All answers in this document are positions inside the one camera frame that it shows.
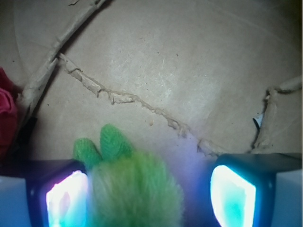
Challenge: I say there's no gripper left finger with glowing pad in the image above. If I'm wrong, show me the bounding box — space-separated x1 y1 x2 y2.
0 159 88 227

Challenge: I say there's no green plush animal toy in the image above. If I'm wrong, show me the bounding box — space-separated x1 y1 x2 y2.
73 124 184 227

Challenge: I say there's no brown paper bag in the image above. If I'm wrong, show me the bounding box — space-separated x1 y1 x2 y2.
0 0 303 161

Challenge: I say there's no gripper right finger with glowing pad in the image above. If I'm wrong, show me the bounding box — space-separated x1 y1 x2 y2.
210 153 303 227

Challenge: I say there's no crumpled red paper ball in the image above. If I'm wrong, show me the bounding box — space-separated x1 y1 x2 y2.
0 67 18 161

